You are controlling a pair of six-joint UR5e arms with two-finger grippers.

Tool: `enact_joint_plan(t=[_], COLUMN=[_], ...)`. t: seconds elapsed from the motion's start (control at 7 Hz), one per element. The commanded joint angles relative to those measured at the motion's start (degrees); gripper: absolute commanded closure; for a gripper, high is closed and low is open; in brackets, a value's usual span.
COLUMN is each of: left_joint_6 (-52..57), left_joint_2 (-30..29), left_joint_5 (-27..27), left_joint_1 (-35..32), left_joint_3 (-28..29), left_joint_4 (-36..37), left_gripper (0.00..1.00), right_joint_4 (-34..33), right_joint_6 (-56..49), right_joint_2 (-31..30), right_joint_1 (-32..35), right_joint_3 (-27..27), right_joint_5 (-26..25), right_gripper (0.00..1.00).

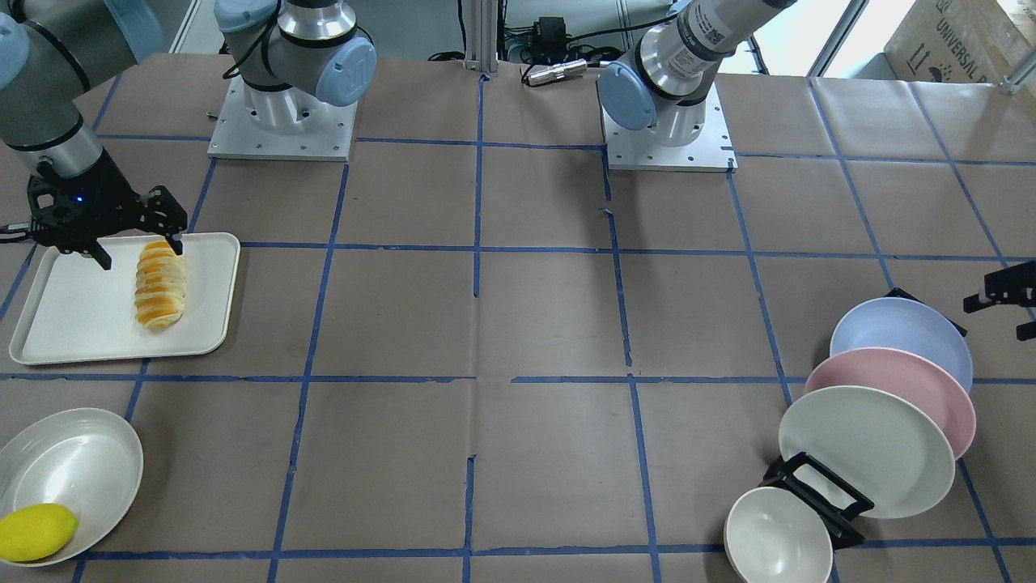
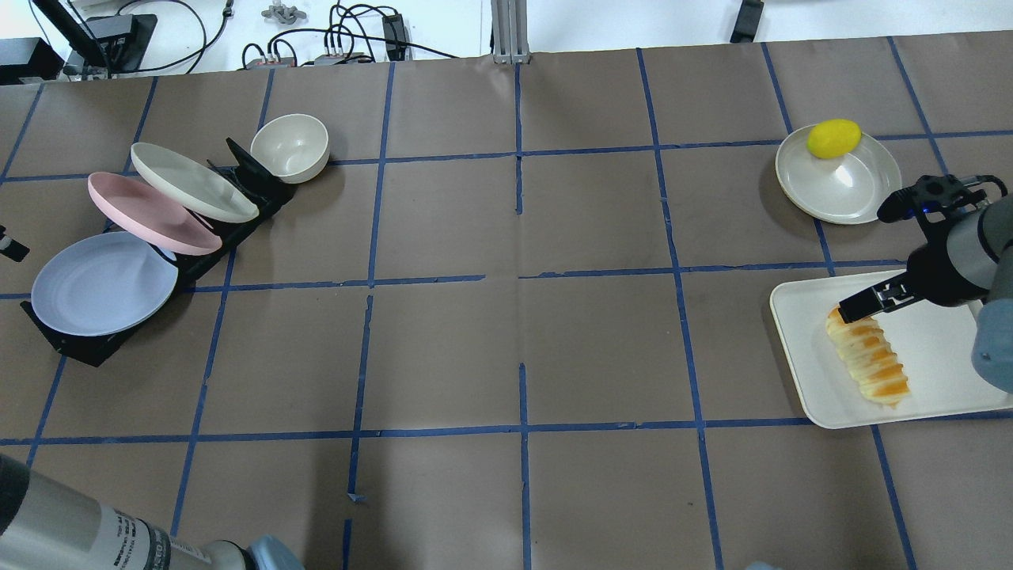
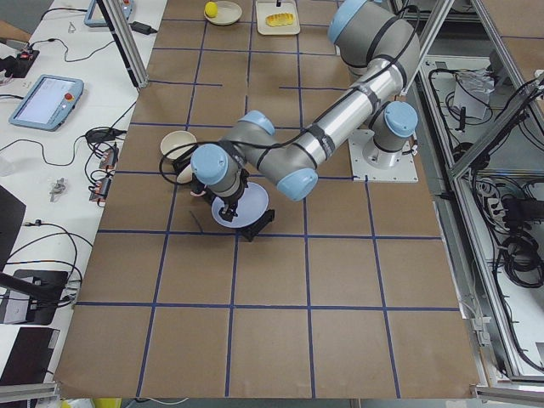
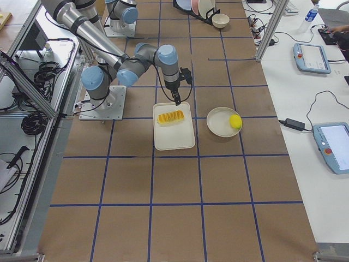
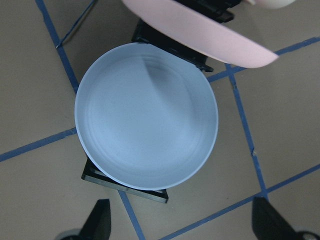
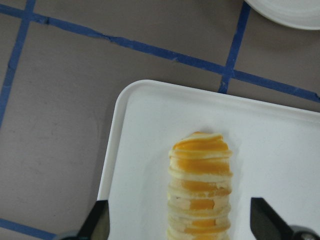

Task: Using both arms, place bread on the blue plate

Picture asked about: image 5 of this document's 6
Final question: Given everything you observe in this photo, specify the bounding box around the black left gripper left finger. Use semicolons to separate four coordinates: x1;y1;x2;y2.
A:
79;199;112;240

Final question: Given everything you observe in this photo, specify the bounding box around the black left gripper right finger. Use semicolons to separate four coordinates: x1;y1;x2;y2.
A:
252;197;300;240

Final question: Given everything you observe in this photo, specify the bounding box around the blue plate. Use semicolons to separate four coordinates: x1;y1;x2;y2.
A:
74;43;219;190

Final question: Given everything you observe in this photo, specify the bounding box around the pink plate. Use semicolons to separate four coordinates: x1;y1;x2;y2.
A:
123;0;278;68

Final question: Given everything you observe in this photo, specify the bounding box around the black plate rack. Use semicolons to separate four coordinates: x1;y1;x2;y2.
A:
80;0;235;204

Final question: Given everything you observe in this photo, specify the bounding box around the cream bowl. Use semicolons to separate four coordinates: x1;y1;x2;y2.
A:
245;0;295;9

